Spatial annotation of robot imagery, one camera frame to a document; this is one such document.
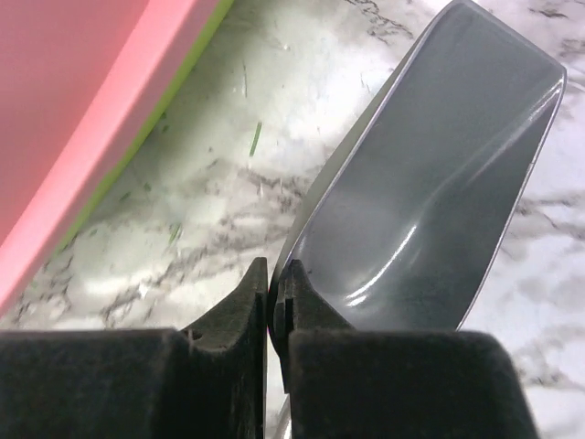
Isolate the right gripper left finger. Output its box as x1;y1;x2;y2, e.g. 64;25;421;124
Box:
1;258;268;438

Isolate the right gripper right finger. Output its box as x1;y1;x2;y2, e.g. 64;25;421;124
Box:
272;261;538;438

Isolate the grey metal scoop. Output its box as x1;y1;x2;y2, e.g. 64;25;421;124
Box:
266;0;568;439

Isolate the pink green litter box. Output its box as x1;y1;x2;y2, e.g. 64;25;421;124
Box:
1;1;230;305

